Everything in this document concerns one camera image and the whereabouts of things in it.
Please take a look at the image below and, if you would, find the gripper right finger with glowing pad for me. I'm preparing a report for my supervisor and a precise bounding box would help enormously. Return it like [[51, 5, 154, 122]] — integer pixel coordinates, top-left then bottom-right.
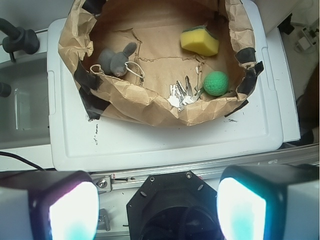
[[216, 163, 320, 240]]

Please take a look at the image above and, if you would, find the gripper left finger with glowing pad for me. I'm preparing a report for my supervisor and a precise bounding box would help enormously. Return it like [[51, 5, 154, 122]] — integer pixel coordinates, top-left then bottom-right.
[[0, 170, 100, 240]]

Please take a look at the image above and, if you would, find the green foam ball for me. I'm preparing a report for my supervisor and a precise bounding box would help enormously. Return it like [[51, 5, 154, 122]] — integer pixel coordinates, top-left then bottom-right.
[[203, 71, 229, 97]]

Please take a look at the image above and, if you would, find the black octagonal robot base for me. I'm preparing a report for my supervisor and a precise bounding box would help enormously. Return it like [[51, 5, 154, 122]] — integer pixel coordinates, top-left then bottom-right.
[[126, 171, 225, 240]]

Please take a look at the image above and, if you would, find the white plastic bin lid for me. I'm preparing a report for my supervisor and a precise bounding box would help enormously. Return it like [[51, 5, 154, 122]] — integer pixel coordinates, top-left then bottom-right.
[[47, 0, 284, 172]]

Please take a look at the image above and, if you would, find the bunch of silver keys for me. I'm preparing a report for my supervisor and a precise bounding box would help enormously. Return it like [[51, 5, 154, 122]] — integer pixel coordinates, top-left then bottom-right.
[[167, 66, 205, 112]]

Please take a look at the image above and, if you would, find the brown paper bag tray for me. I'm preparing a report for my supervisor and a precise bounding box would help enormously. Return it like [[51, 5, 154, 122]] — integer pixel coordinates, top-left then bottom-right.
[[58, 0, 264, 127]]

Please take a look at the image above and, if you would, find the grey plush rabbit toy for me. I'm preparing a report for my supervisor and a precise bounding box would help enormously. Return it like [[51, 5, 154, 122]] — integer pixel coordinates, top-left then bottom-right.
[[97, 42, 137, 77]]

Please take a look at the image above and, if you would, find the white power strip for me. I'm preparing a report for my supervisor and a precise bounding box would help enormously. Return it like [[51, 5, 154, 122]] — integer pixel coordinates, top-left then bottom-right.
[[293, 17, 320, 55]]

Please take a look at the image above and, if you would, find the yellow sponge with green pad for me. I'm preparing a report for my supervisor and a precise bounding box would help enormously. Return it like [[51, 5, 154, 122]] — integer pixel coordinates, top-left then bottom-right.
[[180, 25, 220, 57]]

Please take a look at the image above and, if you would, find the black cable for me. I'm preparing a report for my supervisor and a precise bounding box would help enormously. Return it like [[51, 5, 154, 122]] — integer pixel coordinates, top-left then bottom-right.
[[0, 150, 46, 172]]

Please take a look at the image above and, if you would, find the metal corner bracket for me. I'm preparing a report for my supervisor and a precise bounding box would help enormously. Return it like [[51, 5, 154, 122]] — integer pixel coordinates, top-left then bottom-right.
[[97, 208, 111, 232]]

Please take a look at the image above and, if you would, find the aluminium extrusion rail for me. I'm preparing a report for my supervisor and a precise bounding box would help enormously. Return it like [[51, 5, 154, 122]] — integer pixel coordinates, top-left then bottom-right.
[[87, 147, 320, 193]]

